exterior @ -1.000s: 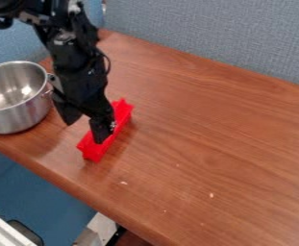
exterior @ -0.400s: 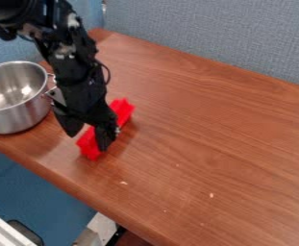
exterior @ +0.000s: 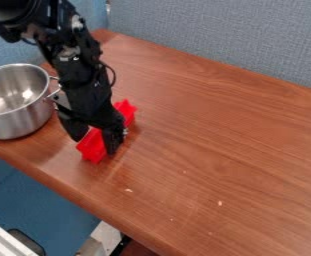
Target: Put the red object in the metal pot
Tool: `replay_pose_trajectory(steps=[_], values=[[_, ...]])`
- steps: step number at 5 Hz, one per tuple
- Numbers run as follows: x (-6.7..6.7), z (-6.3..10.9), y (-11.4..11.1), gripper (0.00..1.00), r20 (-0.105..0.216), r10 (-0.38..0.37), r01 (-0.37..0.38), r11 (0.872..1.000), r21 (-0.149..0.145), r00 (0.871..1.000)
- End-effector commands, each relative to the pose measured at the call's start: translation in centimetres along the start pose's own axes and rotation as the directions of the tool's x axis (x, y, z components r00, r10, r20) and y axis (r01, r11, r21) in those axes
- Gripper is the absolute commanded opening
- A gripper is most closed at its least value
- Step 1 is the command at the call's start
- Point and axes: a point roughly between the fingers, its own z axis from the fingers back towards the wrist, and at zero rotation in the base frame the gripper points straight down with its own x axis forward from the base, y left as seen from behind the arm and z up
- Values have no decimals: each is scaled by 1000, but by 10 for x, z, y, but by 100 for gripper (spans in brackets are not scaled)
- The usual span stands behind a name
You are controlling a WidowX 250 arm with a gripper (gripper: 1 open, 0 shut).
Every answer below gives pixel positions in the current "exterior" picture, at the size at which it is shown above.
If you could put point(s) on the white table leg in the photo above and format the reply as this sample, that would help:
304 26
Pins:
101 241

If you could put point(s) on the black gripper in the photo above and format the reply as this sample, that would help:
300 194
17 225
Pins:
84 106

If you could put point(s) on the metal pot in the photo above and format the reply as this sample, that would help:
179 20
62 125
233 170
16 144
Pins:
25 105

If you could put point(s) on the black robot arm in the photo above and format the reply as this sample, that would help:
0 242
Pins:
50 24

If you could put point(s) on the red plastic block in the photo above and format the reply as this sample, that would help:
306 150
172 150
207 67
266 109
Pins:
91 145

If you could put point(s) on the white appliance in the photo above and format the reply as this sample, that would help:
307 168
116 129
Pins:
10 247

